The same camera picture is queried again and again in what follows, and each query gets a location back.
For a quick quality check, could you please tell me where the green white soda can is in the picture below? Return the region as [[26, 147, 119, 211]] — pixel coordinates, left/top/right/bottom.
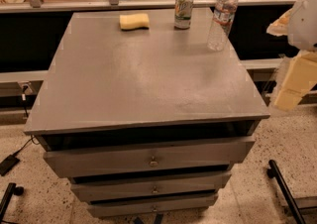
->
[[174, 0, 193, 29]]

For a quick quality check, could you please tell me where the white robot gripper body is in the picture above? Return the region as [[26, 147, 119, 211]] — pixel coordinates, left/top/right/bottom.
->
[[287, 0, 317, 52]]

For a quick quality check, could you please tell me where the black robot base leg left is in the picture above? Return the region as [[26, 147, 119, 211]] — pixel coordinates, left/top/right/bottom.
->
[[0, 182, 24, 224]]

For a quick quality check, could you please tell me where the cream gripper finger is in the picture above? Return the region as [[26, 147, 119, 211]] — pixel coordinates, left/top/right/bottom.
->
[[266, 10, 291, 37], [273, 51, 317, 111]]

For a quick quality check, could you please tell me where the grey drawer cabinet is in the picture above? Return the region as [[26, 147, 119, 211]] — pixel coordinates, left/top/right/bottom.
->
[[26, 9, 268, 206]]

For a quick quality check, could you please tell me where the yellow sponge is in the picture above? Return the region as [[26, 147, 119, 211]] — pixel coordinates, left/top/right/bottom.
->
[[120, 13, 150, 31]]

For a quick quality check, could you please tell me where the grey drawer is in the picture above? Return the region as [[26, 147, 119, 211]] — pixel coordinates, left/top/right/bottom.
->
[[44, 136, 255, 177], [71, 171, 231, 202], [87, 193, 218, 218]]

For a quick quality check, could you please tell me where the top grey drawer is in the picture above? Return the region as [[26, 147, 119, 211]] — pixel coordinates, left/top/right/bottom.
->
[[44, 136, 255, 177]]

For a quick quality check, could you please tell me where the black power adapter with cable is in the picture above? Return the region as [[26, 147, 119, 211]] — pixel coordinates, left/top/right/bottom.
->
[[0, 136, 36, 176]]

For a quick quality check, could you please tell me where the middle grey drawer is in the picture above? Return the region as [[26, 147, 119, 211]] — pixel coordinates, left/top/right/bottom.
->
[[71, 171, 231, 202]]

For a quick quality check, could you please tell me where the clear plastic water bottle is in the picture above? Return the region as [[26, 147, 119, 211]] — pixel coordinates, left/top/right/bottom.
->
[[207, 0, 239, 52]]

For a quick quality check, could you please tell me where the grey metal railing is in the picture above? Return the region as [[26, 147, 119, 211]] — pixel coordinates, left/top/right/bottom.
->
[[0, 0, 175, 14]]

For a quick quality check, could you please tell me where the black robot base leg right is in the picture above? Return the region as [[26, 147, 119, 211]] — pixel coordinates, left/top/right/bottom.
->
[[266, 160, 306, 224]]

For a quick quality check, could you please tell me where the bottom grey drawer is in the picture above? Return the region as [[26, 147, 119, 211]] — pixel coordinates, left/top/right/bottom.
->
[[87, 193, 218, 218]]

